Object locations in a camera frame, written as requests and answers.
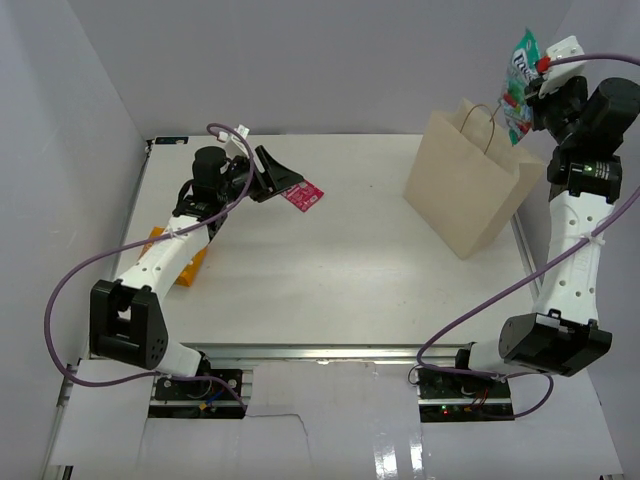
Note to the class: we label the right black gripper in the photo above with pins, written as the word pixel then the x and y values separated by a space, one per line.
pixel 539 104

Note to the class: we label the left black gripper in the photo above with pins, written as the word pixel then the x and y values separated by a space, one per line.
pixel 274 179

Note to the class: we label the red snack sachet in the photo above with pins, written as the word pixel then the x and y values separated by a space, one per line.
pixel 303 195

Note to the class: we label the green Fox's candy packet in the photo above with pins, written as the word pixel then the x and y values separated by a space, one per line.
pixel 521 71

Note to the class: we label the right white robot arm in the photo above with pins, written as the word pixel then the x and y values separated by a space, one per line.
pixel 562 333

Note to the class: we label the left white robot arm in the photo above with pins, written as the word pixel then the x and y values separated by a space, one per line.
pixel 126 319

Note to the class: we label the brown paper bag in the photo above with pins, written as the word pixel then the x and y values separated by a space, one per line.
pixel 467 179

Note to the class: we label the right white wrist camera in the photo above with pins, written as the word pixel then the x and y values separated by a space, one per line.
pixel 559 64

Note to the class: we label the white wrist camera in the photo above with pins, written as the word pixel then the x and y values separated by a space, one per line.
pixel 559 64
pixel 233 144

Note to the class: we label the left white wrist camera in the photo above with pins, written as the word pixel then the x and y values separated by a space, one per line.
pixel 233 144

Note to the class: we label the aluminium table rail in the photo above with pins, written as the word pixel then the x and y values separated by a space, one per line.
pixel 258 352

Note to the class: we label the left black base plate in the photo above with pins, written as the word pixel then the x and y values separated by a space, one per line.
pixel 193 400

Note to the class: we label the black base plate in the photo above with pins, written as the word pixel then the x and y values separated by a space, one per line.
pixel 448 398
pixel 193 400

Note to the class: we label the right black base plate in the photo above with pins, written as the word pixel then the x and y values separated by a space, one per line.
pixel 448 398

